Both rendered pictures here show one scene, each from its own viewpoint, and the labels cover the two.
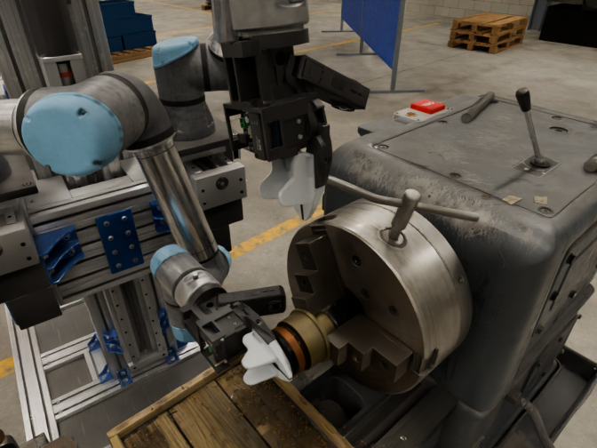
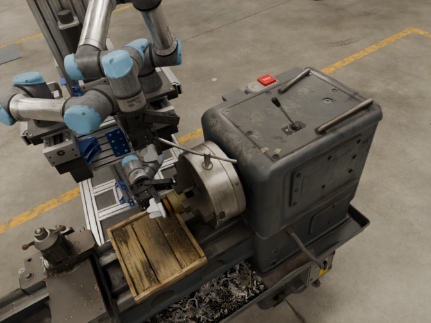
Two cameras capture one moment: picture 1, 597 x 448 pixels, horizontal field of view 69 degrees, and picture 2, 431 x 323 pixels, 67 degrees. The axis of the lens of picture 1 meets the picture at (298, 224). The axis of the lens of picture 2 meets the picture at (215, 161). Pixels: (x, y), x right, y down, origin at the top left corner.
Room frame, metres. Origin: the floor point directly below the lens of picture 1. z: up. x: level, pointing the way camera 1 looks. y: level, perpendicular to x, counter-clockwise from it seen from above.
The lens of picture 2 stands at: (-0.23, -0.39, 2.05)
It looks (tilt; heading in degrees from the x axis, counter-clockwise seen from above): 45 degrees down; 16
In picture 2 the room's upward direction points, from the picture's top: 9 degrees counter-clockwise
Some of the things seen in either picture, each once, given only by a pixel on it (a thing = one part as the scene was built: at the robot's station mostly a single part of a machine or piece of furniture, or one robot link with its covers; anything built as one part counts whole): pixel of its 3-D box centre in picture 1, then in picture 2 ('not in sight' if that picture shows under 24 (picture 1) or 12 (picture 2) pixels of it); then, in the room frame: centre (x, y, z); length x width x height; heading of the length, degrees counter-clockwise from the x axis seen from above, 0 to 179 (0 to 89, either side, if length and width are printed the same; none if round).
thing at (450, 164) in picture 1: (476, 219); (285, 143); (0.83, -0.41, 1.06); 0.59 x 0.48 x 0.39; 131
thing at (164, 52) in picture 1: (180, 67); (140, 56); (1.12, 0.29, 1.33); 0.13 x 0.12 x 0.14; 101
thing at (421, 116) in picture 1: (420, 121); (262, 88); (1.00, -0.29, 1.23); 0.13 x 0.08 x 0.05; 131
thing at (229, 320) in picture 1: (221, 324); (145, 193); (0.49, 0.12, 1.08); 0.12 x 0.09 x 0.08; 40
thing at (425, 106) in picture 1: (427, 108); (266, 81); (1.02, -0.31, 1.26); 0.06 x 0.06 x 0.02; 41
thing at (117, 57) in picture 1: (114, 29); not in sight; (7.26, 2.86, 0.39); 1.20 x 0.80 x 0.79; 141
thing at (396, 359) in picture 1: (378, 350); (202, 209); (0.44, -0.12, 1.08); 0.12 x 0.11 x 0.05; 41
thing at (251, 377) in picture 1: (262, 371); (156, 213); (0.41, 0.05, 1.07); 0.09 x 0.06 x 0.03; 40
